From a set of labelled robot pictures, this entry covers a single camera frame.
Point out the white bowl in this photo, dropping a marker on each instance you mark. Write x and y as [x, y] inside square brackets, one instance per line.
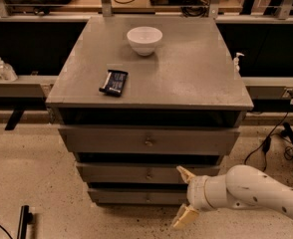
[144, 40]

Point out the grey drawer cabinet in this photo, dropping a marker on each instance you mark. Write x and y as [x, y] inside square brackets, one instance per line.
[189, 80]

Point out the clear sanitizer bottle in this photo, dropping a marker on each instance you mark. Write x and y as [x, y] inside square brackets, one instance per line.
[7, 72]

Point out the black stand lower left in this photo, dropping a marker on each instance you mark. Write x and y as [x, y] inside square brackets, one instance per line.
[26, 217]

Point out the white pump bottle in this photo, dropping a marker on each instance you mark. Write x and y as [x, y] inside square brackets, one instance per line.
[236, 60]

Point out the grey top drawer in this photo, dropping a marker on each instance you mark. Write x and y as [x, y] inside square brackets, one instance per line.
[149, 139]

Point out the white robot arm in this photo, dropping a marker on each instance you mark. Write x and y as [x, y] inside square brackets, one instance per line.
[241, 187]

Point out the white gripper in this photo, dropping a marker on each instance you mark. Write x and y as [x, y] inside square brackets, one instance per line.
[196, 192]

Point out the black bracket left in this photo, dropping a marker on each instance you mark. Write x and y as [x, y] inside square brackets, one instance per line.
[14, 118]

